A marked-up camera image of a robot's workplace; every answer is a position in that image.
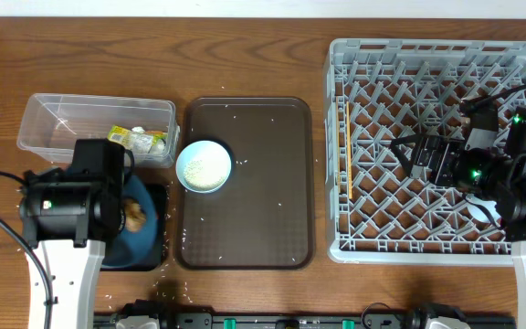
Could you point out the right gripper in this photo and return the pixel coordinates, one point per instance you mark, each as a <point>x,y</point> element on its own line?
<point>449,149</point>

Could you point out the light blue plastic cup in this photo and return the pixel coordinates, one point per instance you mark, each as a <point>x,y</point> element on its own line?
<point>483,211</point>

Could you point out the white paper napkin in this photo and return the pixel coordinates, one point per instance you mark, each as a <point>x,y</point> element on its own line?
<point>147,142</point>

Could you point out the yellow snack wrapper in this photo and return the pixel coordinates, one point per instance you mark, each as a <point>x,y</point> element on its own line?
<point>121,136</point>

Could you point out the brown food scrap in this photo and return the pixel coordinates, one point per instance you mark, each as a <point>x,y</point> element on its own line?
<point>135,217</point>

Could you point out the dark blue plate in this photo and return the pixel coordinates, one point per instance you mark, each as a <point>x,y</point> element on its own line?
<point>129,249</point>

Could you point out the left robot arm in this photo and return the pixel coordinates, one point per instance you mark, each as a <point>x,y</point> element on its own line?
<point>69,216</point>

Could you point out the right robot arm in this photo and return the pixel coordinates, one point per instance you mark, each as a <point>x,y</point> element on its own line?
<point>502,178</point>

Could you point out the grey plastic dishwasher rack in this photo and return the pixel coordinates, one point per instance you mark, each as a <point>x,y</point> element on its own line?
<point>397,88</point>

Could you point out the wooden chopstick in rack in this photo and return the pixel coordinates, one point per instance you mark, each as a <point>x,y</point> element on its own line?
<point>338,158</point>
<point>348,150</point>

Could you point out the black waste tray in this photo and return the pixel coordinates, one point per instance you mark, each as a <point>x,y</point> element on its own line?
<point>158,254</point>

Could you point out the clear plastic waste bin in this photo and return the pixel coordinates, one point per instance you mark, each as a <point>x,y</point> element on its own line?
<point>52,123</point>

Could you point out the dark brown serving tray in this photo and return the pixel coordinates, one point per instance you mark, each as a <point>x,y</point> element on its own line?
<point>262,217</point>

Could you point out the light blue rice bowl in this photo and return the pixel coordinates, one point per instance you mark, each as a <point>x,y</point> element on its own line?
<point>203,166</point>

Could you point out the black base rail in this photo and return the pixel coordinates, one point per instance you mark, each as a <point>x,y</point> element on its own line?
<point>148,314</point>

